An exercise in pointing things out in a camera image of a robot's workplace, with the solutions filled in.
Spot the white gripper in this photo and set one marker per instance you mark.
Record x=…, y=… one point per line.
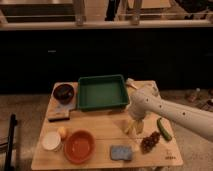
x=137, y=115

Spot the yellow banana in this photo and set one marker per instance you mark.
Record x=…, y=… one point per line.
x=130, y=127

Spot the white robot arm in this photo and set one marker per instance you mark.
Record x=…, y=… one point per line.
x=147, y=99

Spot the red bowl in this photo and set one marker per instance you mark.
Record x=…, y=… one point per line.
x=79, y=147

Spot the dark brown bowl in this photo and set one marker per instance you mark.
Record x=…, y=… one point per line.
x=63, y=93

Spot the dark red grape bunch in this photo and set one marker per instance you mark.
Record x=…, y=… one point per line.
x=148, y=143

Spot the green cucumber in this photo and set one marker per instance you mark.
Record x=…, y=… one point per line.
x=163, y=131

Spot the blue sponge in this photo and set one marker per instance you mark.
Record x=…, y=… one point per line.
x=121, y=152

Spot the green plastic tray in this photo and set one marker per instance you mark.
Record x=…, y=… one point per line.
x=102, y=92

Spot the yellow lemon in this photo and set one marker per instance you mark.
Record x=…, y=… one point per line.
x=62, y=132

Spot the wooden cutting board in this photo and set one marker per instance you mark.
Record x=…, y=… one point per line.
x=61, y=111

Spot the white cup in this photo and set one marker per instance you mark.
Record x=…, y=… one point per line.
x=51, y=141

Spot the black chair frame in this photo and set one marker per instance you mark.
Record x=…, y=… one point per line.
x=9, y=143

